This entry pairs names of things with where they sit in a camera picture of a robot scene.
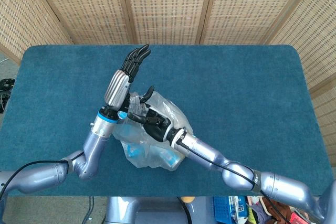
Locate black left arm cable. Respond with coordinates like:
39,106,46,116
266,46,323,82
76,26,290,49
0,153,85,204

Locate black base cable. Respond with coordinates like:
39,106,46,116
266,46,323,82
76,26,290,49
177,197,191,224

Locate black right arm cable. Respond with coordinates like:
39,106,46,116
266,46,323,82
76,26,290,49
177,139,288,224

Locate red box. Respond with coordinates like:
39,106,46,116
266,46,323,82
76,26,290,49
290,212,307,224

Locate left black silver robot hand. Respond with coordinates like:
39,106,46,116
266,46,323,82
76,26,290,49
104,44,155,114

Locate brown cloth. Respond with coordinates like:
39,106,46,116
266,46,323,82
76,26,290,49
262,197,292,222

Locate blue carpet table mat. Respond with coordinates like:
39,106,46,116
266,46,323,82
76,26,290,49
0,45,334,197

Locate black power strip with cables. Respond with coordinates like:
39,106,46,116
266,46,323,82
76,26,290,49
0,78,16,112

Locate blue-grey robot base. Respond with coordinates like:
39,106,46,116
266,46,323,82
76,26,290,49
104,196,218,224

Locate blue snack packets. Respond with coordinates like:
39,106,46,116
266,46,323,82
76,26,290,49
125,144,144,161
162,152,182,169

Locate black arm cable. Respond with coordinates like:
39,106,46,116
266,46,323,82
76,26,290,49
0,153,85,204
177,139,288,224

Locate light blue plastic pouch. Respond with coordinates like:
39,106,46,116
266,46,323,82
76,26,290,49
118,123,143,141

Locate bamboo folding screen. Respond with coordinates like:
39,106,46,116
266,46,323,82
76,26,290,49
0,0,336,167

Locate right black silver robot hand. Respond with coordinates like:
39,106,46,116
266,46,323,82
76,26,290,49
127,105,175,142

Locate blue plastic basket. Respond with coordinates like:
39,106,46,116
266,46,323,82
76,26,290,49
213,196,249,224

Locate clear plastic bag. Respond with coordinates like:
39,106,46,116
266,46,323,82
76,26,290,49
113,91,195,172

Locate black floor cable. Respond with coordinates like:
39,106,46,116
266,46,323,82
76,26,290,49
82,196,95,224

